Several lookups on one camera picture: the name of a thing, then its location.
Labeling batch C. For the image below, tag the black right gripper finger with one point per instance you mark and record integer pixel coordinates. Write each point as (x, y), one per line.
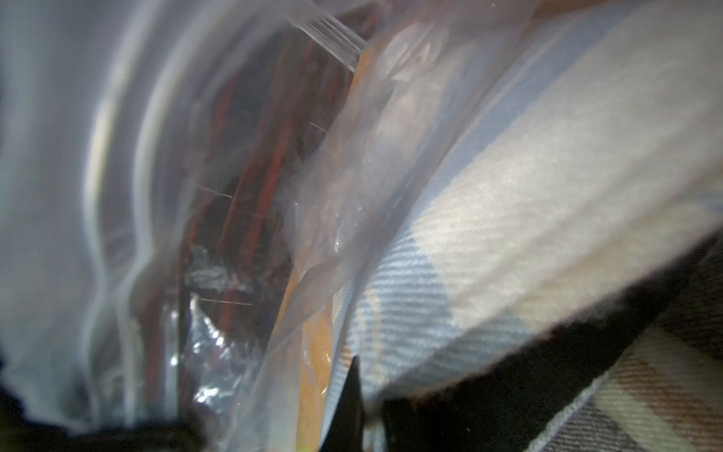
(346, 430)

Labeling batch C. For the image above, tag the clear plastic vacuum bag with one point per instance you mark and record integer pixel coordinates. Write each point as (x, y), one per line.
(185, 188)

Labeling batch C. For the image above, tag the grey brown tartan scarf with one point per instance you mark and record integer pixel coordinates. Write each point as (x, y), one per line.
(665, 393)

